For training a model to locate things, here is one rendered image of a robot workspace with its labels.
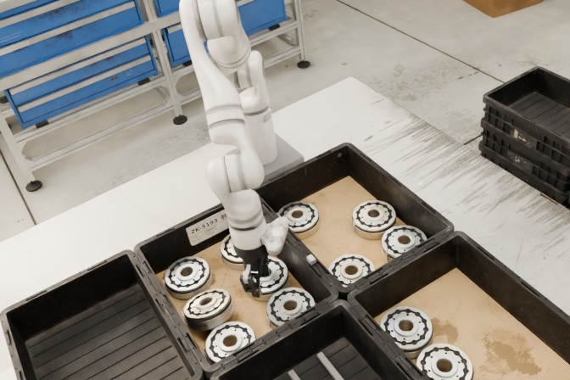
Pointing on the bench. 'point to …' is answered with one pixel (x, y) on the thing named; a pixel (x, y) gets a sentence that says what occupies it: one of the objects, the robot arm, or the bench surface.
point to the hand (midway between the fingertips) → (260, 281)
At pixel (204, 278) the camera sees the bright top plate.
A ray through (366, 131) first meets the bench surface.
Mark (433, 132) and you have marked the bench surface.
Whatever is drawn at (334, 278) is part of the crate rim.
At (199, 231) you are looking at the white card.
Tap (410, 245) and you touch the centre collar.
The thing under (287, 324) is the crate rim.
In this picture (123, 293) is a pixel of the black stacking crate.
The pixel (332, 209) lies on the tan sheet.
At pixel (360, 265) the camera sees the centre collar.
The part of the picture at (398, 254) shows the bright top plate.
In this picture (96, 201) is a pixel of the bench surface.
